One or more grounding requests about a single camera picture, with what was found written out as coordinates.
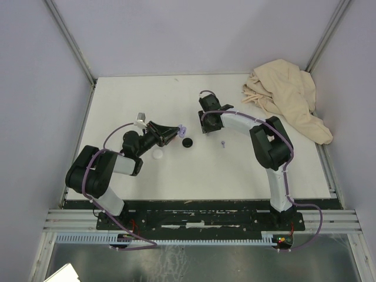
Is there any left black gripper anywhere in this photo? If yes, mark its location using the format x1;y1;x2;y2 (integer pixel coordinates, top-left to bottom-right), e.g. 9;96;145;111
136;120;180;157

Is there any purple earbud case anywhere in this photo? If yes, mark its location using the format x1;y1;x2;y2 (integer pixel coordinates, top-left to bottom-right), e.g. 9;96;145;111
178;125;187;139

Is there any white earbud case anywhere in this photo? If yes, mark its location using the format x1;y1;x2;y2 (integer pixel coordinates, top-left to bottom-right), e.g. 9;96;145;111
152;149;164;160

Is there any black earbud case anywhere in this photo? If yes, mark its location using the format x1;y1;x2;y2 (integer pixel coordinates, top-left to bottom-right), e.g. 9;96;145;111
182;137;193;148

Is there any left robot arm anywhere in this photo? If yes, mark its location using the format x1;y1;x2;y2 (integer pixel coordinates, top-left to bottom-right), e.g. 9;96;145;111
65;120;182;229

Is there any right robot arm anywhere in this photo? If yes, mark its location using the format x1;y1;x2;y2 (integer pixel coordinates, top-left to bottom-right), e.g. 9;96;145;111
198;90;294;230

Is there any beige cloth bag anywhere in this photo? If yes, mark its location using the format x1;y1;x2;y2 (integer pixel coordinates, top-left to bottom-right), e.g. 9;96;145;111
242;59;333;145

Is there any white paper corner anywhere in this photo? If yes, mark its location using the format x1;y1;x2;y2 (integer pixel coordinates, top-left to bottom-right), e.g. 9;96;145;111
44;263;80;282

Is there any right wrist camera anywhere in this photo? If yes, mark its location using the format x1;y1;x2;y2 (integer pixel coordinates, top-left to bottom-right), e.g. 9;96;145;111
199;90;216;99

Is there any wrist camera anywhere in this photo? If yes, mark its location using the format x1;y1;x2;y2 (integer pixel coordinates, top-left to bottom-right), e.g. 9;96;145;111
199;90;216;99
134;112;146;129

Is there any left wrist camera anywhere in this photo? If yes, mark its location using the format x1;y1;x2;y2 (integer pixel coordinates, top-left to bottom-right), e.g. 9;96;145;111
134;112;146;129

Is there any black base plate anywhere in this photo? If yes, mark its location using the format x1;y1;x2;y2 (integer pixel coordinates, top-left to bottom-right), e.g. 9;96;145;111
96;200;306;239

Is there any white cable duct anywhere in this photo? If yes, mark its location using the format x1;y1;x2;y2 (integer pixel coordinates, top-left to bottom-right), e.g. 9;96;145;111
55;231;280;245

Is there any aluminium frame rail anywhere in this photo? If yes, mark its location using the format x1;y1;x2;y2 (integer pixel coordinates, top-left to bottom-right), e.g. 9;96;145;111
43;210;362;234

